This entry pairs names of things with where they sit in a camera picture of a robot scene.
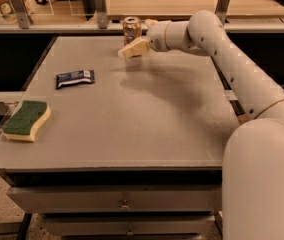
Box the upper grey drawer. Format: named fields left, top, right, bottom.
left=7, top=185, right=222, bottom=213

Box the green and yellow sponge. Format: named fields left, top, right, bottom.
left=3, top=100, right=51, bottom=142

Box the lower grey drawer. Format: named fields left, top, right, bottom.
left=42, top=214, right=215, bottom=236

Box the left metal bracket post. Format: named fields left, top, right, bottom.
left=11, top=0, right=32, bottom=29

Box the middle metal bracket post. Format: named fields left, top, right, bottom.
left=95, top=0, right=108, bottom=29

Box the blue rxbar blueberry wrapper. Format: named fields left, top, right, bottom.
left=56, top=69, right=95, bottom=89

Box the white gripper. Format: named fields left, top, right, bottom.
left=118, top=19, right=169, bottom=58

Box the right metal bracket post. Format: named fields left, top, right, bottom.
left=215, top=0, right=230, bottom=23

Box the grey drawer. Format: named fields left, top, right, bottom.
left=42, top=214, right=215, bottom=236
left=7, top=185, right=222, bottom=213

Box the orange soda can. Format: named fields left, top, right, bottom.
left=123, top=16, right=142, bottom=45

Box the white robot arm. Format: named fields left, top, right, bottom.
left=118, top=10, right=284, bottom=240

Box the metal bracket post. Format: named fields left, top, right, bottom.
left=11, top=0, right=32, bottom=29
left=95, top=0, right=108, bottom=29
left=215, top=0, right=230, bottom=23

